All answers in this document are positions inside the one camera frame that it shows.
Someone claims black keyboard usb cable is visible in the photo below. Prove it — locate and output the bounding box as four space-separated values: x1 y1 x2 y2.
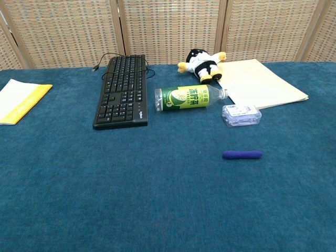
92 52 156 80

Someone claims purple cylindrical stick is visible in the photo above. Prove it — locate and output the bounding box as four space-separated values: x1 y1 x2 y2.
222 150 264 160

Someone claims black white penguin plush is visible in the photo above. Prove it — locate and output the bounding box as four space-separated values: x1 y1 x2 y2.
177 48 227 85

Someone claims clear plastic clip box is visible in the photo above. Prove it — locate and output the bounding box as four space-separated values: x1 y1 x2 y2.
221 103 263 128

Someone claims cream paper folder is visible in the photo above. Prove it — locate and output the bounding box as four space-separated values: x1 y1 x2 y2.
215 59 310 110

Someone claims blue table cloth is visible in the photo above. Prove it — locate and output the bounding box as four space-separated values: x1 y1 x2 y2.
0 61 336 252

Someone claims green label plastic bottle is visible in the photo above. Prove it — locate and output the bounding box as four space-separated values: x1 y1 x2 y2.
154 85 229 113

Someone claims yellow white notebook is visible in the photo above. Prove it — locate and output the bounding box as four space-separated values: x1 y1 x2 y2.
0 78 54 126

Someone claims black computer keyboard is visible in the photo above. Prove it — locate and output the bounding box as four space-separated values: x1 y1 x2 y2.
92 54 149 131

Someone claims woven folding screen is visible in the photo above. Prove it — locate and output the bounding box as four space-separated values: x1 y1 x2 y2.
0 0 336 70

